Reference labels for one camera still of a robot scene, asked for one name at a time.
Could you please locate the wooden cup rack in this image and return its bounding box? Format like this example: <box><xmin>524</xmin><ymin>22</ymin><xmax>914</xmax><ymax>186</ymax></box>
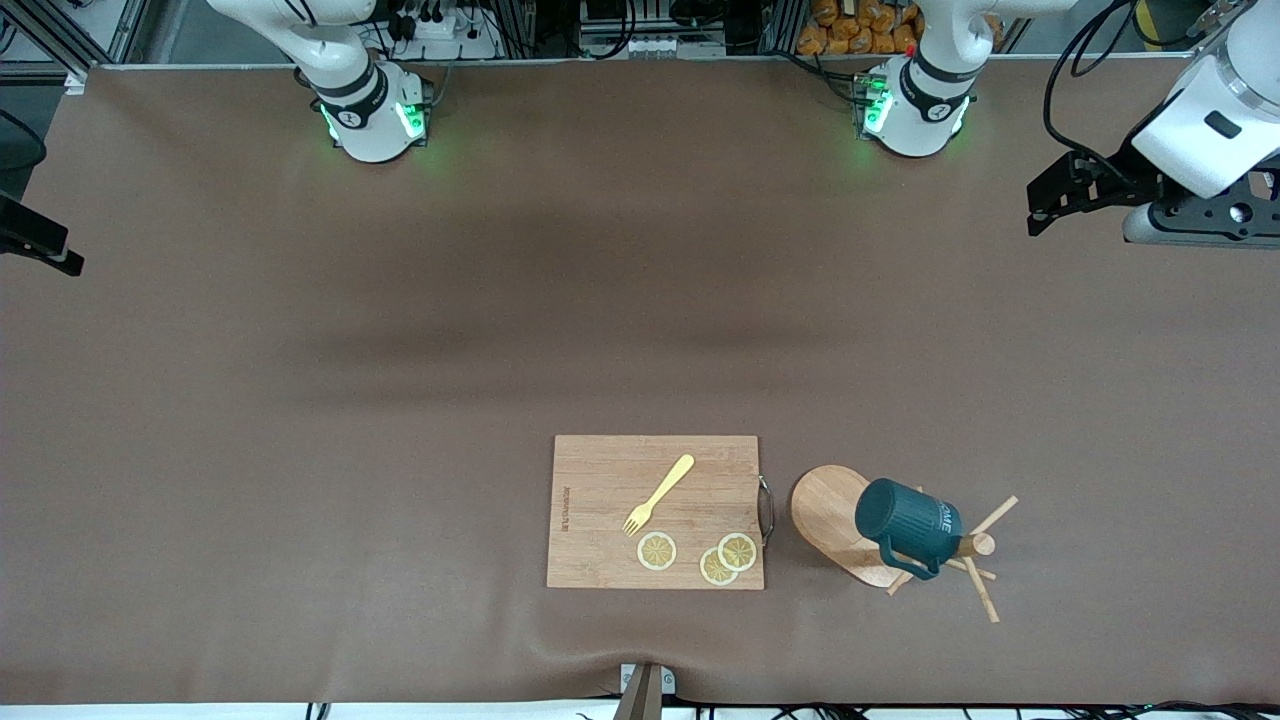
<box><xmin>790</xmin><ymin>461</ymin><xmax>1020</xmax><ymax>624</ymax></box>

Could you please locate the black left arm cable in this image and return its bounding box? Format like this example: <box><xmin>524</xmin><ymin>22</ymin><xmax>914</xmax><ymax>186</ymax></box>
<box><xmin>1042</xmin><ymin>0</ymin><xmax>1206</xmax><ymax>183</ymax></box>

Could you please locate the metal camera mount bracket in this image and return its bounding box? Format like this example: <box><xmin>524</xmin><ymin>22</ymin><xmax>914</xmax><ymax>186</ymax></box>
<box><xmin>612</xmin><ymin>663</ymin><xmax>677</xmax><ymax>720</ymax></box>

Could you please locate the black and white electronics rack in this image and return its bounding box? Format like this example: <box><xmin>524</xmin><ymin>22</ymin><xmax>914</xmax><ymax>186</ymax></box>
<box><xmin>578</xmin><ymin>0</ymin><xmax>731</xmax><ymax>59</ymax></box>

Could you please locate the brown table cover mat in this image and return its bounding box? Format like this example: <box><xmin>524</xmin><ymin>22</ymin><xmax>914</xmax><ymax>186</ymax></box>
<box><xmin>0</xmin><ymin>55</ymin><xmax>1280</xmax><ymax>707</ymax></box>

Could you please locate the aluminium frame with diagonal struts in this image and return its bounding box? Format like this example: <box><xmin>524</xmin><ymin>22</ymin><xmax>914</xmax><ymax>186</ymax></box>
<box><xmin>0</xmin><ymin>0</ymin><xmax>151</xmax><ymax>96</ymax></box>

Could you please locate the white power strip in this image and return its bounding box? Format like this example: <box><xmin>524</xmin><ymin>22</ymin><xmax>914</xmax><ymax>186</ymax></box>
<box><xmin>385</xmin><ymin>0</ymin><xmax>504</xmax><ymax>61</ymax></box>

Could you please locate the yellow plastic fork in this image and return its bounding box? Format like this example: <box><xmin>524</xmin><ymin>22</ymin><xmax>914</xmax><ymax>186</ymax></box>
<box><xmin>622</xmin><ymin>454</ymin><xmax>696</xmax><ymax>538</ymax></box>

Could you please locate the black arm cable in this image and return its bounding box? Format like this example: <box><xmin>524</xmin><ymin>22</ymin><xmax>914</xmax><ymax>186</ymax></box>
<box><xmin>0</xmin><ymin>107</ymin><xmax>49</xmax><ymax>172</ymax></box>
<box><xmin>1042</xmin><ymin>0</ymin><xmax>1206</xmax><ymax>183</ymax></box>

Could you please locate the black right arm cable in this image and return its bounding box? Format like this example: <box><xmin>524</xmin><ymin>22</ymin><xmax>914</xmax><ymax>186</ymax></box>
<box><xmin>0</xmin><ymin>107</ymin><xmax>49</xmax><ymax>172</ymax></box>

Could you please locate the dark green cup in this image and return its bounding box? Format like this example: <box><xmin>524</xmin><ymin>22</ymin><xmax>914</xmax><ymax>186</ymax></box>
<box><xmin>855</xmin><ymin>477</ymin><xmax>963</xmax><ymax>581</ymax></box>

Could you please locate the wooden cutting board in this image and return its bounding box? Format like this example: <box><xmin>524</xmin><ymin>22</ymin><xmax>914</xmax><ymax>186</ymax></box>
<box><xmin>546</xmin><ymin>435</ymin><xmax>776</xmax><ymax>591</ymax></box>

